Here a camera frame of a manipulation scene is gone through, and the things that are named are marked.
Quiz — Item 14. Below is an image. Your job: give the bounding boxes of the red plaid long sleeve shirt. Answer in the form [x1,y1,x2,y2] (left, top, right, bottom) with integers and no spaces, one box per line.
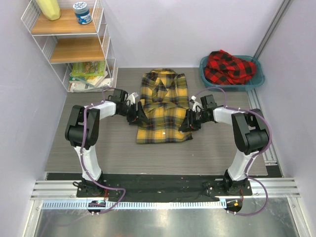
[204,50,257,85]

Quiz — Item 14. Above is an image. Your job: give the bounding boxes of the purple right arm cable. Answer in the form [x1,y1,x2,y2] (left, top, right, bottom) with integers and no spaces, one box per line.
[195,86,273,217]

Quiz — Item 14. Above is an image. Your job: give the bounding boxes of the stack of books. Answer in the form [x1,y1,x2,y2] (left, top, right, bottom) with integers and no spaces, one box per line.
[68,72,114,93]

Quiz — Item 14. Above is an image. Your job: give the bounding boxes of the yellow plaid long sleeve shirt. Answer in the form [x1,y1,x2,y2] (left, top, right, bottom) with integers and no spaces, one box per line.
[136,68,192,144]

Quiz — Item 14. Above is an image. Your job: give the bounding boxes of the white wire shelf rack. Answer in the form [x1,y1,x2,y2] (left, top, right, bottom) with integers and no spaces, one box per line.
[21,0,118,92]

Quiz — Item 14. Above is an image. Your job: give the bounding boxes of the aluminium frame rail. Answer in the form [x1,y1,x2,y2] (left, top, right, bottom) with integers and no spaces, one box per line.
[253,0,293,59]

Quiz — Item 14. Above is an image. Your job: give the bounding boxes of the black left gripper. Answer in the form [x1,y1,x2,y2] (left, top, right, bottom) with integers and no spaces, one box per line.
[118,102,149,126]

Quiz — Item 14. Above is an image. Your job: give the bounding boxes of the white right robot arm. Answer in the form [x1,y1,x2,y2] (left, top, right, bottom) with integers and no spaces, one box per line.
[179,94,272,195]

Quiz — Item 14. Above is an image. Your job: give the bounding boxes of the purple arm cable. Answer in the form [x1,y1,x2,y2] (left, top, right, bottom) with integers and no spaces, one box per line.
[195,86,273,217]
[79,86,126,214]

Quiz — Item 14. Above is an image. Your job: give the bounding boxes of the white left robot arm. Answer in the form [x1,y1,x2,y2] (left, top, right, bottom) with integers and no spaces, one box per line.
[65,88,149,197]

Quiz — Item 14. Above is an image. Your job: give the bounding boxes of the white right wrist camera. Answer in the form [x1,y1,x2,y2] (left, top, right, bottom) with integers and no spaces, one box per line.
[190,96,203,113]

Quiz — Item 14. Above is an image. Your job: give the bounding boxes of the yellow plastic bottle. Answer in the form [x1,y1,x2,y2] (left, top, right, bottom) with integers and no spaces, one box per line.
[36,0,61,21]

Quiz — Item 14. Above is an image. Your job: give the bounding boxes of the green picture book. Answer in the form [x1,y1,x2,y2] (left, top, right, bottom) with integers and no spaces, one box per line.
[71,61,106,77]

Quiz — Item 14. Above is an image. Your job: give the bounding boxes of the teal plastic basket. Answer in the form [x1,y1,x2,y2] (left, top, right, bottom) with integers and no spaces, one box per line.
[199,55,265,92]

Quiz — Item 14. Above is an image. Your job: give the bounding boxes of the white slotted cable duct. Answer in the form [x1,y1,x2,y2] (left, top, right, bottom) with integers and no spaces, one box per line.
[41,199,227,210]

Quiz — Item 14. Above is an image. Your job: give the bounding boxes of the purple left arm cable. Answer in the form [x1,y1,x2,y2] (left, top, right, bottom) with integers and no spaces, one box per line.
[79,86,126,214]

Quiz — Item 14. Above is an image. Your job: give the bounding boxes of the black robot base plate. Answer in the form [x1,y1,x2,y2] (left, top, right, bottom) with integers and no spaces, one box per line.
[73,174,252,202]

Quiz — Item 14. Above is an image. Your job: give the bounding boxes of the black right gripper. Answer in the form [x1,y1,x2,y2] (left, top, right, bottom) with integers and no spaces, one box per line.
[179,109,210,133]

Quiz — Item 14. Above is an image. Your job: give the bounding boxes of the blue lidded jar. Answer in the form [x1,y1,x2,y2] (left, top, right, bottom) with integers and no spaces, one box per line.
[73,1,92,25]

